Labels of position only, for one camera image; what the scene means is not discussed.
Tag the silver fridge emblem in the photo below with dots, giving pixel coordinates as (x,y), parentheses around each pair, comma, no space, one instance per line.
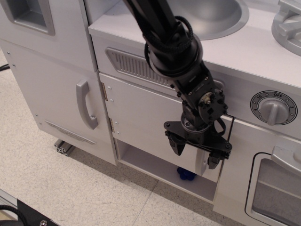
(70,133)

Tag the grey timer knob dial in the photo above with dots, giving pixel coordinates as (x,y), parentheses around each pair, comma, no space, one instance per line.
(273,108)

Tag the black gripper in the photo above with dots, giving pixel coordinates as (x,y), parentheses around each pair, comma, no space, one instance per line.
(209,138)

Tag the white cabinet door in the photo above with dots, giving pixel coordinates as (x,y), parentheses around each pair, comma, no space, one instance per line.
(138,117)

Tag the aluminium extrusion bar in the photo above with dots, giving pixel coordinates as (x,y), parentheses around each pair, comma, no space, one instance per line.
(64,147)

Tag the silver oven door handle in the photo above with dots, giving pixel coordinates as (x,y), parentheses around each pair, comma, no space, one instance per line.
(287,159)

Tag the silver sink bowl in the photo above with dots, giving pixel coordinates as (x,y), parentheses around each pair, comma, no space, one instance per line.
(212,19)

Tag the silver vent grille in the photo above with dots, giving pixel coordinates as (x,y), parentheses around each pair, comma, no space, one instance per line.
(134,69)

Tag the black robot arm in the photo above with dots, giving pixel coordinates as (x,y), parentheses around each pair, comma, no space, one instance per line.
(175,53)

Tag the white oven door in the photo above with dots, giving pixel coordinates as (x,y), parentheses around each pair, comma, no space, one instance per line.
(254,190)

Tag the silver stove burner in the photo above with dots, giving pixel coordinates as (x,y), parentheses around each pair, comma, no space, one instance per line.
(286,26)

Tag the white toy kitchen unit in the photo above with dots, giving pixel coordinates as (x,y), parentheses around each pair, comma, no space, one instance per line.
(113,183)

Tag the aluminium frame rail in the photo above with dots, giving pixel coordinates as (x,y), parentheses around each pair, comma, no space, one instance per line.
(7,199)

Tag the silver fridge door handle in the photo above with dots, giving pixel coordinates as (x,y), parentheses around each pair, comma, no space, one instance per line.
(82,90)

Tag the blue toy grapes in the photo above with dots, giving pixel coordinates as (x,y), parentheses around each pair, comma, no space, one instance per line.
(185,174)

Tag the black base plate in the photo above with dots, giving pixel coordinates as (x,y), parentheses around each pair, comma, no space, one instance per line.
(33,217)

